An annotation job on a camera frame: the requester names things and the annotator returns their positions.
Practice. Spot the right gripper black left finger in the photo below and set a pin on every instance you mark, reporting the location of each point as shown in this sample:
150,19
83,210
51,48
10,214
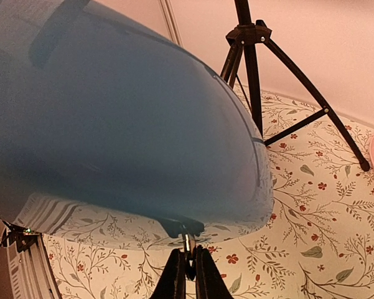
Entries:
171,284

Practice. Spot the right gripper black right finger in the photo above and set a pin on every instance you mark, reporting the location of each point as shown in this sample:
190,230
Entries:
209,283

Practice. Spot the blue metronome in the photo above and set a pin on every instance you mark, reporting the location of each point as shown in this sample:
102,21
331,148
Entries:
98,111

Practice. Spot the floral table mat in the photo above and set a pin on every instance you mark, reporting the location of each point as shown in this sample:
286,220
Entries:
318,242

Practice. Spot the front aluminium rail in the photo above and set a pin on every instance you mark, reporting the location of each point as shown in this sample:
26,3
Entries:
30,273

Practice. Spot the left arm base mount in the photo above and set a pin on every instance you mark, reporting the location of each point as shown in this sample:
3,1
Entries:
23,237

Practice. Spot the left aluminium frame post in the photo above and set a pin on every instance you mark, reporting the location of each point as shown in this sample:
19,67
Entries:
170,22

